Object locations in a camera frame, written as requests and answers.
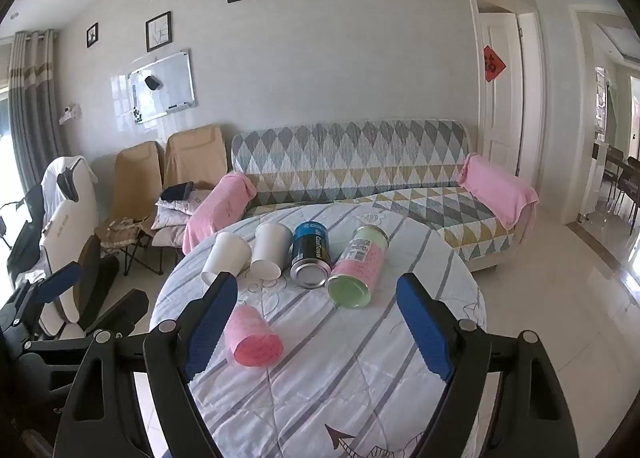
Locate white high-back chair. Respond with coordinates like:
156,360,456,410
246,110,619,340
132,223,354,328
39,155,102,339

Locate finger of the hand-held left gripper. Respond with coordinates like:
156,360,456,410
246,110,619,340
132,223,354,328
10,261,82,324
75,288,150,340

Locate dark navy cushion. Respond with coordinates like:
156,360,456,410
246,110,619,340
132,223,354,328
160,181,195,201

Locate beige folding chair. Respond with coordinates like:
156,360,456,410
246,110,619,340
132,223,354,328
95,141,164,275
159,124,229,191

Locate red door decoration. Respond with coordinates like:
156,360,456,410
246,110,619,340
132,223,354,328
483,44,506,84

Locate striped white tablecloth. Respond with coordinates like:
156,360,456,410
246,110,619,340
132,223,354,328
149,203,488,458

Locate diamond patterned sofa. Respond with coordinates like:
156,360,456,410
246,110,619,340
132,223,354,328
230,119,531,273

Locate pink towel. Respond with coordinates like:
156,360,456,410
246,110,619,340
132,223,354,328
459,153,540,231
182,172,258,255

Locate pink and green can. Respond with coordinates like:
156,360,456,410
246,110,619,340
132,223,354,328
326,225,390,310

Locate stack of pale pillows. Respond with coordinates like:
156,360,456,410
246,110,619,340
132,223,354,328
151,188,213,246

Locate black frame equipment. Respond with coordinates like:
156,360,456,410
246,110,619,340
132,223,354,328
0,184,47,280

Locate grey striped curtain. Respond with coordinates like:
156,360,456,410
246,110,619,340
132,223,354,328
7,28,69,195

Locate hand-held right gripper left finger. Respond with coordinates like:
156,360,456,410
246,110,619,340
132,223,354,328
52,273,239,458

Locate blue metal can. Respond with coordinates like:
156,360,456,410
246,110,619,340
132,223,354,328
290,221,332,289

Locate checked cloth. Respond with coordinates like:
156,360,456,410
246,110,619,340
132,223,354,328
97,219,144,245

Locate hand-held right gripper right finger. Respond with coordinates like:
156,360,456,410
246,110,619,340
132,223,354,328
396,273,594,458

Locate white panel door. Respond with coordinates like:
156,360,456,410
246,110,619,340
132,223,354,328
477,12,525,178

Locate white wall whiteboard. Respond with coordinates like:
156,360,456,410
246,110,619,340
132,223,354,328
126,50,197,125

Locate dark dining chairs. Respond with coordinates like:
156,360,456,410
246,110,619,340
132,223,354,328
604,147,640,230

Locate white paper cup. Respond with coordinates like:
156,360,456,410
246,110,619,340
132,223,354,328
201,231,252,286
249,221,294,280

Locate pink plastic cup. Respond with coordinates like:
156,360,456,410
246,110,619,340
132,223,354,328
223,303,285,368

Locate white standing appliance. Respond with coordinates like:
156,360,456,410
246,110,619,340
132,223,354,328
581,145,609,225

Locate line drawing picture frame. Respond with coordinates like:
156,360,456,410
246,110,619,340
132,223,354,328
145,12,172,52

